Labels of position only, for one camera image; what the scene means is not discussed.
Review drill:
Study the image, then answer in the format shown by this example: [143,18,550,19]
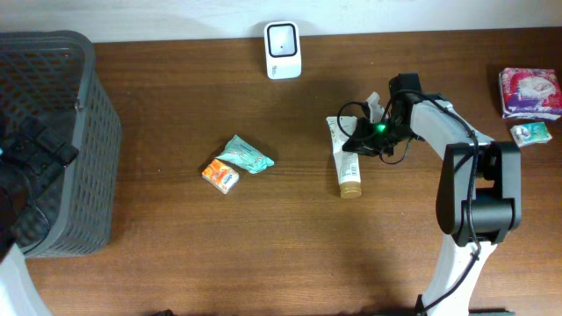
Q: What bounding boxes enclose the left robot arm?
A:
[1,117,78,315]

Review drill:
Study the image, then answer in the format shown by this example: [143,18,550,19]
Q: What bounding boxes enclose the small green tissue packet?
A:
[510,122,552,147]

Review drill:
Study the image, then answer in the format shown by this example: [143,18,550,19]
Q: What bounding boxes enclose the dark grey plastic basket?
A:
[1,31,122,258]

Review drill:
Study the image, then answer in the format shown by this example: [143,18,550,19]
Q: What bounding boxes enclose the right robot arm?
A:
[346,73,522,315]

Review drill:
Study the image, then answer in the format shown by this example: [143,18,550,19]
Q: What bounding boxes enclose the teal soap pouch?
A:
[217,134,275,174]

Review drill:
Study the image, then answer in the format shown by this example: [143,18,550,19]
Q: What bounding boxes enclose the red purple tissue pack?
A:
[498,68,561,121]

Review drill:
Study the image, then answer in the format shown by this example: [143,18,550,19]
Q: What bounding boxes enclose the orange tissue packet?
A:
[202,159,240,194]

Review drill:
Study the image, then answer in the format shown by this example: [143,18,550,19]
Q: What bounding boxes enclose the white barcode scanner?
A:
[263,21,302,80]

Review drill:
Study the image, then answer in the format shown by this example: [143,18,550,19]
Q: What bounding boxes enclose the white tube gold cap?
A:
[326,116,362,198]

